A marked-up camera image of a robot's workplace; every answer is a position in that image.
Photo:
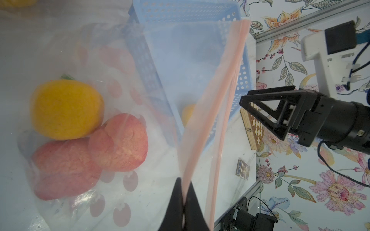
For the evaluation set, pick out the clear pink bag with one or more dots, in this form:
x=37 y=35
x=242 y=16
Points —
x=97 y=54

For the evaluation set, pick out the light blue perforated basket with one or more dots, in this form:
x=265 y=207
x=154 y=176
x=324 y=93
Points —
x=177 y=47

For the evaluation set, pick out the aluminium right corner post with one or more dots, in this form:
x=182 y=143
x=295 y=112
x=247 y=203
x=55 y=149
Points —
x=323 y=10

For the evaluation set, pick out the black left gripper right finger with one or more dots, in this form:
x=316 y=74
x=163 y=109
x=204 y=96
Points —
x=194 y=220

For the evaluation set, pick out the yellow red peach front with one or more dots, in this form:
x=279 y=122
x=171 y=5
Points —
x=187 y=114

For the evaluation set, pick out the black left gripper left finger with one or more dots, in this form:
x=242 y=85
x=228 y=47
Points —
x=173 y=219

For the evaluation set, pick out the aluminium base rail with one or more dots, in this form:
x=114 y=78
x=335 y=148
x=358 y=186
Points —
x=249 y=213

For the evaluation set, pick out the yellow red peach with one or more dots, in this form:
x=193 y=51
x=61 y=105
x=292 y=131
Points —
x=187 y=114
x=66 y=109

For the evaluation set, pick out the wooden chessboard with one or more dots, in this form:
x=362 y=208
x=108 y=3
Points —
x=254 y=130

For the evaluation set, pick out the pink peach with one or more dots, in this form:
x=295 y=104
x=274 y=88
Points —
x=66 y=169

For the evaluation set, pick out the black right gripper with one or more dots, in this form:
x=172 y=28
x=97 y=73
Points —
x=340 y=124

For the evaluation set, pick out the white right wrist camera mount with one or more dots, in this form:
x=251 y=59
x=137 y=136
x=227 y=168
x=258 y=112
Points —
x=335 y=52

